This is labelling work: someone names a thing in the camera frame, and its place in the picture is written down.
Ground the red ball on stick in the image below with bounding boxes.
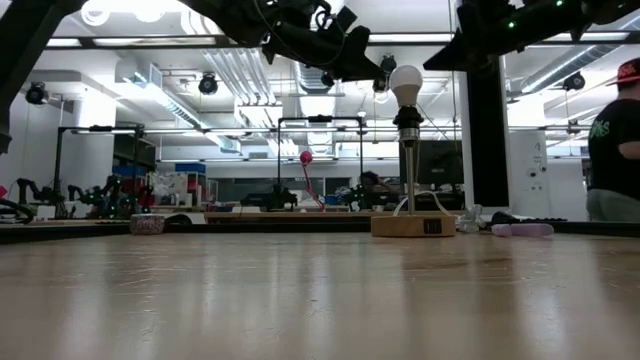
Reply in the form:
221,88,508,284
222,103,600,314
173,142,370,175
298,150,326,212

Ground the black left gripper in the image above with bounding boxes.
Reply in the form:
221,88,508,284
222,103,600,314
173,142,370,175
264,4,389,82

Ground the white black tower column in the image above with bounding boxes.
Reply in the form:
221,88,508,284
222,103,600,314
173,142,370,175
458,54,512,210

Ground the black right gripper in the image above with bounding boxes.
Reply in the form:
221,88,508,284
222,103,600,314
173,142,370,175
423,0,506,71

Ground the purple cylinder object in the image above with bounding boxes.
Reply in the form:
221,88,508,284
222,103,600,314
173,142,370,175
491,222,555,238

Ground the small patterned round container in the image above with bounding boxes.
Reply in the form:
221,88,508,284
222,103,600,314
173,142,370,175
129,213,166,236

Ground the black gantry frame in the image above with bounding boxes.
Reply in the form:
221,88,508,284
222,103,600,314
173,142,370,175
52,124,147,219
276,114,365,201

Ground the white lamp cable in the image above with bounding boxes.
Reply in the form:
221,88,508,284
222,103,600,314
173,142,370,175
392,189,485,235

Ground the person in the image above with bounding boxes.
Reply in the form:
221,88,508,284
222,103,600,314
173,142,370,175
359,170,396,201
585,57,640,224

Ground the black ring loop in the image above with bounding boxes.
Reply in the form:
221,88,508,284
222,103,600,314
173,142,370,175
0,198,35,225

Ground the white lightbulb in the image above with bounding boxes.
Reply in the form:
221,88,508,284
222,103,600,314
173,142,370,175
388,64,424,109

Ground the wooden base table lamp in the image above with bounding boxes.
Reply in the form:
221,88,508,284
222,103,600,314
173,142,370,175
370,104,457,239

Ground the black monitor screen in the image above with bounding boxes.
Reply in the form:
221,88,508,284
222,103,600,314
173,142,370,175
398,139,464,186

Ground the black ceiling spotlight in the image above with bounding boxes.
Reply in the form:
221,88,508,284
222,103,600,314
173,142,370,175
25,82,50,106
372,53,399,94
198,73,220,96
563,72,586,93

